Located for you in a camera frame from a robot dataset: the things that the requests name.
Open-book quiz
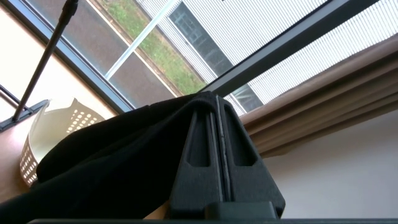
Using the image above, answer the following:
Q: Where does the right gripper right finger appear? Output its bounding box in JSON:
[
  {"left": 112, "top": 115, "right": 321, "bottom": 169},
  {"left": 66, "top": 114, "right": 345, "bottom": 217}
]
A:
[{"left": 216, "top": 95, "right": 286, "bottom": 220}]

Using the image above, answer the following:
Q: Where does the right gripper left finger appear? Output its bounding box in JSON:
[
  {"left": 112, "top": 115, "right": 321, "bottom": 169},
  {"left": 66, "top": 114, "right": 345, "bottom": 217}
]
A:
[{"left": 169, "top": 102, "right": 225, "bottom": 220}]

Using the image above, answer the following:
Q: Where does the black garment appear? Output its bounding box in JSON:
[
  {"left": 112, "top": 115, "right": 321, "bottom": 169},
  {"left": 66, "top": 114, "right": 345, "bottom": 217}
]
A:
[{"left": 0, "top": 91, "right": 218, "bottom": 224}]

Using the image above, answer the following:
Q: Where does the white laundry basket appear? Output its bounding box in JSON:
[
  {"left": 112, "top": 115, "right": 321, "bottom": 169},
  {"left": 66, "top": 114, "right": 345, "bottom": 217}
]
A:
[{"left": 19, "top": 98, "right": 106, "bottom": 187}]

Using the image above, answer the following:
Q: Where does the black clothes rack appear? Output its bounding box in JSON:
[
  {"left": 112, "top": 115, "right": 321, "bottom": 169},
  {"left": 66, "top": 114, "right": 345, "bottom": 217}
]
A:
[{"left": 0, "top": 0, "right": 80, "bottom": 133}]

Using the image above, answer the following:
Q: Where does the beige curtain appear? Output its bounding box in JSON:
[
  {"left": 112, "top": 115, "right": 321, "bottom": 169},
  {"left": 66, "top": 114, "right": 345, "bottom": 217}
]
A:
[{"left": 241, "top": 35, "right": 398, "bottom": 159}]

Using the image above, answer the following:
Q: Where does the window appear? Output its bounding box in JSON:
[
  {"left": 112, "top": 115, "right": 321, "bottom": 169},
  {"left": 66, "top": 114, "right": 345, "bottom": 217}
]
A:
[{"left": 6, "top": 0, "right": 398, "bottom": 116}]

